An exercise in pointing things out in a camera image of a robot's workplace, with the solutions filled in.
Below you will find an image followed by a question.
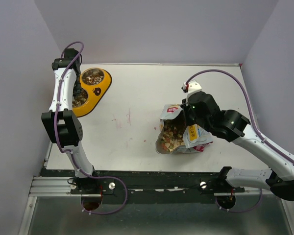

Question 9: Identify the pet food bag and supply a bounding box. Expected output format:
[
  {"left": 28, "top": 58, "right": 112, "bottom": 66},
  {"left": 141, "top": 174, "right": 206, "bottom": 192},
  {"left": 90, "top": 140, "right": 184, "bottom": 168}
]
[{"left": 156, "top": 104, "right": 213, "bottom": 154}]

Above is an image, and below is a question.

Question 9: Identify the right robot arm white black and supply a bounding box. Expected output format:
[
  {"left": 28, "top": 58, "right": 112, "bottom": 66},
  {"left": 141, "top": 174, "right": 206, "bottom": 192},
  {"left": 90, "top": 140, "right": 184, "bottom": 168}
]
[{"left": 182, "top": 91, "right": 294, "bottom": 201}]

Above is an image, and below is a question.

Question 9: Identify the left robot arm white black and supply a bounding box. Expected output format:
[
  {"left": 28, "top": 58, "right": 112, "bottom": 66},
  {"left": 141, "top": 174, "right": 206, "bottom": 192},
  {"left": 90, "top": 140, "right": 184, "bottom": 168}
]
[{"left": 41, "top": 48, "right": 99, "bottom": 193}]

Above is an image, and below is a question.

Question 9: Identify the yellow double pet bowl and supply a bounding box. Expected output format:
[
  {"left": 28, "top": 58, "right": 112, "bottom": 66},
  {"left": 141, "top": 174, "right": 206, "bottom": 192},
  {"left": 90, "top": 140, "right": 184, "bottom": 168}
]
[{"left": 72, "top": 68, "right": 112, "bottom": 118}]

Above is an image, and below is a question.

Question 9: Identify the pet food kibble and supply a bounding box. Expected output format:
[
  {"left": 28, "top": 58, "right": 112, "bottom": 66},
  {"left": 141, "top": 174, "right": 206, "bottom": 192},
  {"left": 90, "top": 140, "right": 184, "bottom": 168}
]
[{"left": 72, "top": 68, "right": 186, "bottom": 153}]

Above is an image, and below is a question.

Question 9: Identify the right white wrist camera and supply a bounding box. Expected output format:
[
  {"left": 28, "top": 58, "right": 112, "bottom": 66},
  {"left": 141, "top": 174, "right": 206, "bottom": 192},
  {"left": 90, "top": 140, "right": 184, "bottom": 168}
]
[{"left": 181, "top": 80, "right": 202, "bottom": 94}]

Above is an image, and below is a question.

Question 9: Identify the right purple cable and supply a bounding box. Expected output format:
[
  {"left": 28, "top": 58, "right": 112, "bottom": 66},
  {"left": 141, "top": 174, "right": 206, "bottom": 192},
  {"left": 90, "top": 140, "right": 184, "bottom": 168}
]
[{"left": 183, "top": 70, "right": 294, "bottom": 214}]

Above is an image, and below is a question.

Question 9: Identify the purple cable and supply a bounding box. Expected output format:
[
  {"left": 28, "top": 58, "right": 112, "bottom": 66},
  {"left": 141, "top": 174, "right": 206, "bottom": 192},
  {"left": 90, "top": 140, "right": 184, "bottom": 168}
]
[
  {"left": 52, "top": 41, "right": 129, "bottom": 216},
  {"left": 183, "top": 70, "right": 294, "bottom": 214}
]

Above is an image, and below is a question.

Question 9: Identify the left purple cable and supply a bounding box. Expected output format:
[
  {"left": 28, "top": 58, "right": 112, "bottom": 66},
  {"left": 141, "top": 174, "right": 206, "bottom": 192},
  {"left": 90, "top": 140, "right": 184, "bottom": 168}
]
[{"left": 52, "top": 41, "right": 129, "bottom": 216}]

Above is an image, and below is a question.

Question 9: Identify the aluminium frame rail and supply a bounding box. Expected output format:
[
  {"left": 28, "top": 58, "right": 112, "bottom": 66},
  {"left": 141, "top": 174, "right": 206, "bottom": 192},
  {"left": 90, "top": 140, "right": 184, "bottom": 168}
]
[{"left": 29, "top": 177, "right": 78, "bottom": 197}]

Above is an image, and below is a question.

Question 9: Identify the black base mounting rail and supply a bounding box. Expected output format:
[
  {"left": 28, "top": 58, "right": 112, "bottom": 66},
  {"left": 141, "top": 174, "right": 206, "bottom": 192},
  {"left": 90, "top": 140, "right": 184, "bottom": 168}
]
[{"left": 40, "top": 168, "right": 244, "bottom": 207}]

